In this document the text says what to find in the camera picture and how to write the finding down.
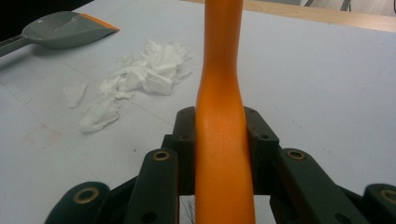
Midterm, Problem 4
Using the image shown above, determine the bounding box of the white desk frame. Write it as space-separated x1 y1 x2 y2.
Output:
299 0 353 12

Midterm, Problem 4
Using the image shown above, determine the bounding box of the wooden table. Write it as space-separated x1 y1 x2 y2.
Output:
182 0 396 34

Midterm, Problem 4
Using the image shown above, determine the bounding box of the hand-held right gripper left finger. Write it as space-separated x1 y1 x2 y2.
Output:
171 106 197 196

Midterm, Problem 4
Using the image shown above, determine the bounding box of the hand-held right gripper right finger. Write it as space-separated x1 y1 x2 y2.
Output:
244 106 280 196

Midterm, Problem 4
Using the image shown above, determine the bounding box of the pile of white paper scraps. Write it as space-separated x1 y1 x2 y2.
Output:
63 38 193 134

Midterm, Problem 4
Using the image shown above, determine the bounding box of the grey dustpan with orange edge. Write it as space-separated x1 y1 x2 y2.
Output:
0 10 120 59

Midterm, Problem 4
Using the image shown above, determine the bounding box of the orange handled grey brush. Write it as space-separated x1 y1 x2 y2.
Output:
179 0 257 224

